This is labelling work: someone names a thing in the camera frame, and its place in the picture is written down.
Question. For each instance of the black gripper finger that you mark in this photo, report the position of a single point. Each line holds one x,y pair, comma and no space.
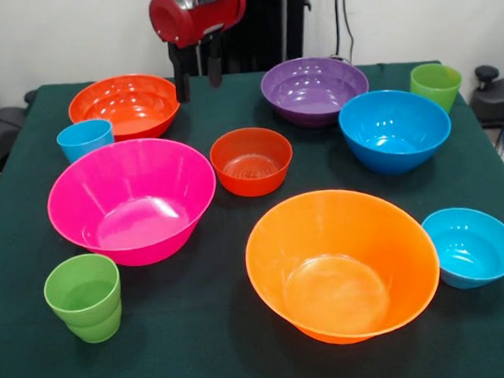
215,66
181,77

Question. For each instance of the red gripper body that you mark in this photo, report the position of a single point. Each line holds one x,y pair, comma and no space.
197,20

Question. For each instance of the large pink bowl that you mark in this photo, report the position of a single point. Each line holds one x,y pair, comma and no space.
133,223

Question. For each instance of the large red bowl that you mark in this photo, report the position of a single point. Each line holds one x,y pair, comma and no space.
120,103

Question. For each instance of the purple bowl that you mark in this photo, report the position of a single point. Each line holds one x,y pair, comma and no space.
310,94

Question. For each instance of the small red bowl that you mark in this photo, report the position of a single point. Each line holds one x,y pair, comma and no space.
251,172

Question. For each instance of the blue cup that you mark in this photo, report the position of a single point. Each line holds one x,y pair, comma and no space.
82,140

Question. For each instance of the medium blue bowl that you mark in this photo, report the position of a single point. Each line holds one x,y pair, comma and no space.
395,135

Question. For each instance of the green cup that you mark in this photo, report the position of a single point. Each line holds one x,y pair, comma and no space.
437,87
87,308

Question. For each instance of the large orange bowl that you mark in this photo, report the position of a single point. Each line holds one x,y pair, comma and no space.
341,286

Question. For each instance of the dark green table cloth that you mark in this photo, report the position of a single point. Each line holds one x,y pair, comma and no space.
201,331

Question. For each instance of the small light blue bowl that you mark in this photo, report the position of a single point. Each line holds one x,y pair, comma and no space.
472,247

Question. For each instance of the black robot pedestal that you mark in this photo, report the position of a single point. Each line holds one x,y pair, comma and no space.
267,32

